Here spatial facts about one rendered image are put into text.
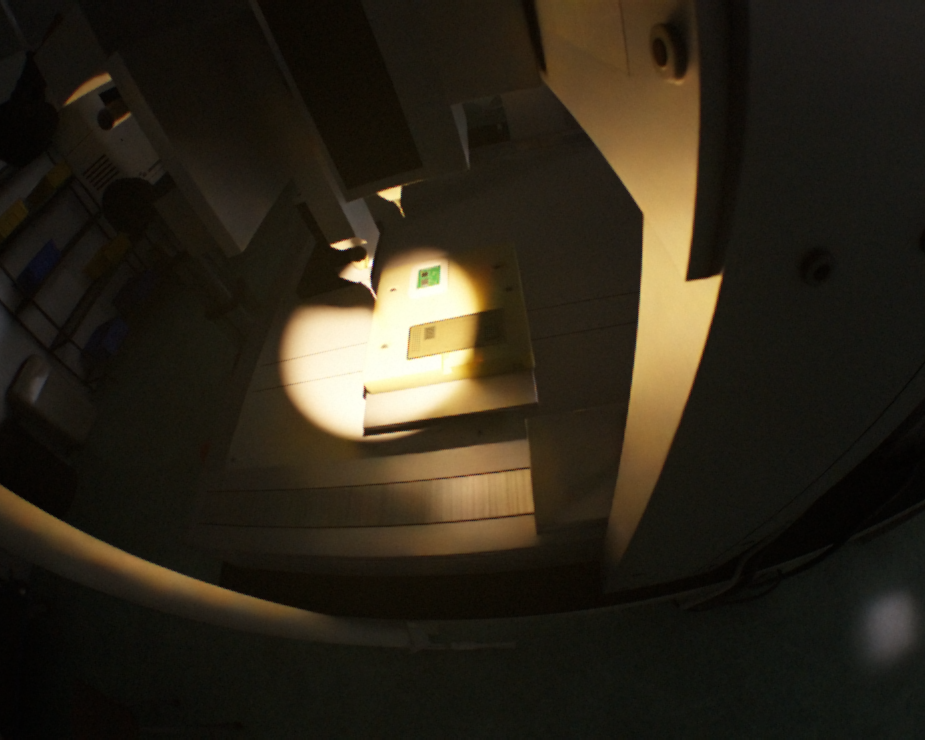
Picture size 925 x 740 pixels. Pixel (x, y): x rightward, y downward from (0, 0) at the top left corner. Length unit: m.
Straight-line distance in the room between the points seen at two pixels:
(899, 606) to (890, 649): 0.13
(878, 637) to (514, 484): 1.32
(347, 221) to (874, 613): 1.50
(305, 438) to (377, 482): 0.10
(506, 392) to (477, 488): 0.09
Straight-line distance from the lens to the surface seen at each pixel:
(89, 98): 1.11
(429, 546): 0.33
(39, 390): 3.20
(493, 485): 0.34
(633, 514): 0.17
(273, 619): 0.30
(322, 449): 0.42
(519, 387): 0.36
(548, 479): 0.30
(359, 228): 0.22
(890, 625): 1.52
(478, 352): 0.36
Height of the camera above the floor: 1.16
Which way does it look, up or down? 50 degrees down
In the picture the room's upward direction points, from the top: 24 degrees counter-clockwise
